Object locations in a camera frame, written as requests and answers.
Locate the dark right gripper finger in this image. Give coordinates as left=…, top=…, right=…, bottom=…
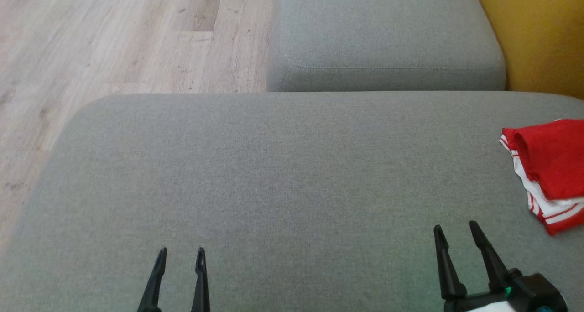
left=433, top=224, right=468, bottom=301
left=469, top=220, right=509, bottom=292

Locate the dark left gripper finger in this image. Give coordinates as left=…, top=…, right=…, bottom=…
left=191, top=247, right=211, bottom=312
left=137, top=247, right=168, bottom=312

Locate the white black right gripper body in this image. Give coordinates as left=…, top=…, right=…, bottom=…
left=443, top=288, right=519, bottom=312

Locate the large grey sofa chaise cushion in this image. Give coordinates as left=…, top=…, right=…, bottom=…
left=0, top=92, right=584, bottom=312

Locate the wide yellow sofa backrest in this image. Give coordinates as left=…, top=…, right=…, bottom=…
left=471, top=0, right=584, bottom=100

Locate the grey sofa seat cushion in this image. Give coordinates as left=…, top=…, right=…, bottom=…
left=266, top=0, right=508, bottom=93

